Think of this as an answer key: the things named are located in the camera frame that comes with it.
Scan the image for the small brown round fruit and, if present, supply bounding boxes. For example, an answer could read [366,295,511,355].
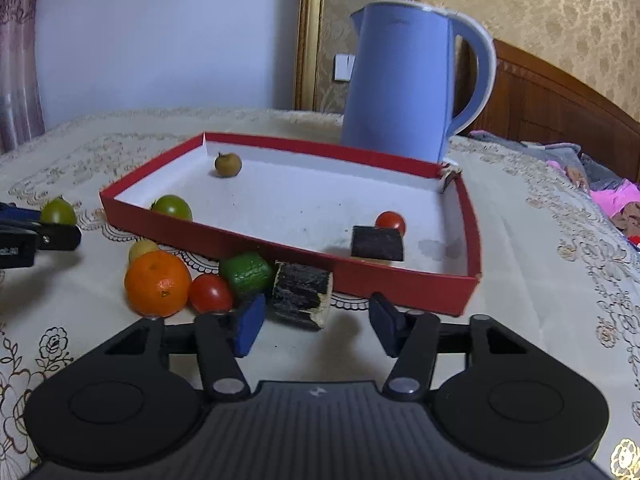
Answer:
[214,152,243,179]

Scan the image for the small yellow fruit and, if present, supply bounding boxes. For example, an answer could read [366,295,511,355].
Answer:
[128,239,161,265]

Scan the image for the orange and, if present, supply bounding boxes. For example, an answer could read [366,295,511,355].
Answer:
[124,250,193,319]

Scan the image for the red cardboard box tray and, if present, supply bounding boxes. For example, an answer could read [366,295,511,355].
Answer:
[99,131,483,317]

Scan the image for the pink curtain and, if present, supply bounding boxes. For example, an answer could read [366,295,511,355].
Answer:
[0,0,47,155]

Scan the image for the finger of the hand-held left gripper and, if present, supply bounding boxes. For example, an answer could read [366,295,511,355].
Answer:
[29,223,83,252]
[0,202,42,225]

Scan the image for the white wall switch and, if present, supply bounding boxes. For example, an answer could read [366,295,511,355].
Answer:
[333,53,356,83]

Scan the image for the large red tomato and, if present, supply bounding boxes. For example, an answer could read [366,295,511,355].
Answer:
[187,273,235,315]

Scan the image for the blue electric kettle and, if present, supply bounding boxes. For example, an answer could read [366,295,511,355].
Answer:
[340,1,498,168]

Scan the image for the green cucumber piece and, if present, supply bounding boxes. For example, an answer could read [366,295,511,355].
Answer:
[219,252,275,299]

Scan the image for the green tomato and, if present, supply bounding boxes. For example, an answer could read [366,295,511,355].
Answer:
[40,196,78,227]
[151,194,194,222]

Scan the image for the small red cherry tomato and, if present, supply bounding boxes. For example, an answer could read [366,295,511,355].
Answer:
[375,211,407,237]

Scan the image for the golden wall frame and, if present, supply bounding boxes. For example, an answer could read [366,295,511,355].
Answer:
[293,0,424,112]

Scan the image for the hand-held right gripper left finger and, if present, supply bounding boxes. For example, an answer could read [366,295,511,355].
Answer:
[106,293,268,403]

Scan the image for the wooden bed headboard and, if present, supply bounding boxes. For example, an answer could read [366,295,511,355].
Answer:
[456,37,640,184]

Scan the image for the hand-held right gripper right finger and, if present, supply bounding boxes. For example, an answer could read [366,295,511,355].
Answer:
[368,292,532,402]

